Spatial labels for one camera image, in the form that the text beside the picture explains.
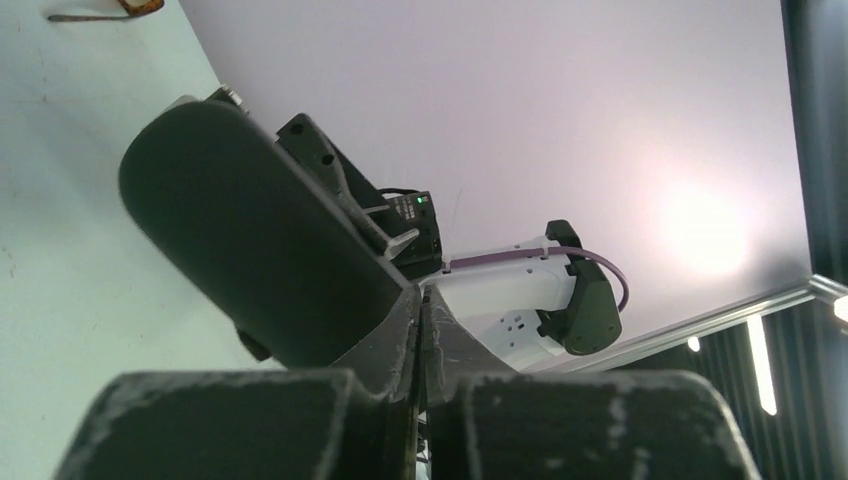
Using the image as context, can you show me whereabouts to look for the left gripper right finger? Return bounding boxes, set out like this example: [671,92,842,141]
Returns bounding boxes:
[421,287,760,479]

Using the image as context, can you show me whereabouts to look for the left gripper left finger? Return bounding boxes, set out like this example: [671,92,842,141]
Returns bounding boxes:
[55,287,421,479]

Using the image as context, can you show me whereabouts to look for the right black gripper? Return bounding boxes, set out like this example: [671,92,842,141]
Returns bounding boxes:
[276,113,443,279]

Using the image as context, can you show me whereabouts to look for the black glasses case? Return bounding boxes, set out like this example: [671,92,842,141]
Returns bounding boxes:
[118,101,408,369]

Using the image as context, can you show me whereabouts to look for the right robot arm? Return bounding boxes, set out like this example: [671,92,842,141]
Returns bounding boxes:
[276,113,631,370]

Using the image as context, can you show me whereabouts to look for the brown sunglasses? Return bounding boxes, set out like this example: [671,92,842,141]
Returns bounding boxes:
[44,0,166,23]

